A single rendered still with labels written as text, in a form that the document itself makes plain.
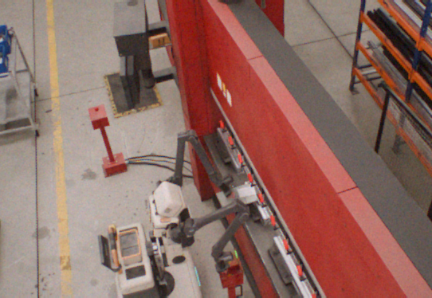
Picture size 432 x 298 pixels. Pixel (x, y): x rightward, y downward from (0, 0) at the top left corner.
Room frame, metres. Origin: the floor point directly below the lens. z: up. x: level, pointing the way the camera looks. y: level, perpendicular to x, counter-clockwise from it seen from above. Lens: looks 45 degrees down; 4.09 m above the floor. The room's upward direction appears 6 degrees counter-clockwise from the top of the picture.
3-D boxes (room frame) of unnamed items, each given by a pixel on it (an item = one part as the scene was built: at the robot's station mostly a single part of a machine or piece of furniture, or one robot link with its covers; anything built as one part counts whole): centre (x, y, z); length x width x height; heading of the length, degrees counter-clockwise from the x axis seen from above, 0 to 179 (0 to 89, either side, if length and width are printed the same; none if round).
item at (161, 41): (4.76, 0.47, 1.04); 0.30 x 0.26 x 0.12; 10
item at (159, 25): (3.75, 0.33, 1.67); 0.40 x 0.24 x 0.07; 15
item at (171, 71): (3.75, 0.33, 1.18); 0.40 x 0.24 x 0.07; 15
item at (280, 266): (1.96, -0.36, 0.89); 0.30 x 0.05 x 0.03; 15
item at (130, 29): (3.65, 0.56, 1.53); 0.51 x 0.25 x 0.85; 2
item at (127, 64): (3.60, 0.64, 1.42); 0.45 x 0.12 x 0.36; 2
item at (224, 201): (2.52, -0.12, 1.00); 0.26 x 0.18 x 0.01; 105
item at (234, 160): (3.09, -0.12, 0.92); 0.50 x 0.06 x 0.10; 15
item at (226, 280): (2.07, -0.01, 0.75); 0.20 x 0.16 x 0.18; 9
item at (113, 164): (3.91, 1.10, 0.41); 0.25 x 0.20 x 0.83; 105
